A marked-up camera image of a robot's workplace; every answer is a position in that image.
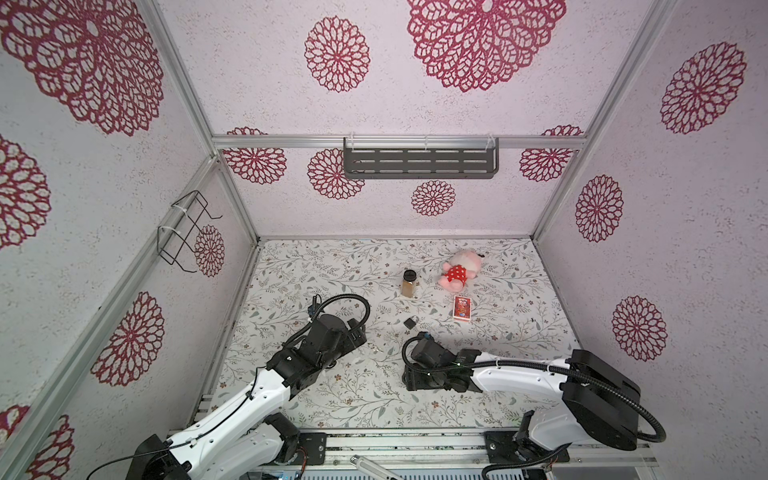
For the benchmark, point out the small black padlock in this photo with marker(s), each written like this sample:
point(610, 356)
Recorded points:
point(411, 322)

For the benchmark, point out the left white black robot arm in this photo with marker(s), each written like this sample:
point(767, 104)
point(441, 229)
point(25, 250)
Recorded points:
point(251, 429)

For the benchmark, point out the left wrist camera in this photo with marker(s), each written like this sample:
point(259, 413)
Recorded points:
point(315, 306)

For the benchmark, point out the grey metal wall shelf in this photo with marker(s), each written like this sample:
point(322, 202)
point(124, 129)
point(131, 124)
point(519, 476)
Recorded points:
point(423, 163)

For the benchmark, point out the pink plush toy red dress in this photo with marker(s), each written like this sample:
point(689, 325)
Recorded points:
point(459, 269)

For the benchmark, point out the red playing card box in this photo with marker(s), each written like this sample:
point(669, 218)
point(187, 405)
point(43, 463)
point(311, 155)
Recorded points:
point(462, 309)

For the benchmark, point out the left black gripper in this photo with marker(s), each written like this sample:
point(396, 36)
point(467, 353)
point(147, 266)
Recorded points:
point(351, 343)

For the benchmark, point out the spice jar with black lid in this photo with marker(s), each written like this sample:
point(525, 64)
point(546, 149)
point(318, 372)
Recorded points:
point(409, 281)

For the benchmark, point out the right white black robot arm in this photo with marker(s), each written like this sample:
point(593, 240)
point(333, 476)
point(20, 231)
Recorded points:
point(591, 399)

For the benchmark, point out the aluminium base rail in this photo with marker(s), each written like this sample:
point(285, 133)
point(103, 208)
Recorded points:
point(452, 453)

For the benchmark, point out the black wire wall basket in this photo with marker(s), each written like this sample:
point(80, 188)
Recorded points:
point(193, 243)

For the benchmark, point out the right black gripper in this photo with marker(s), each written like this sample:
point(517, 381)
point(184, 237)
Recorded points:
point(409, 383)

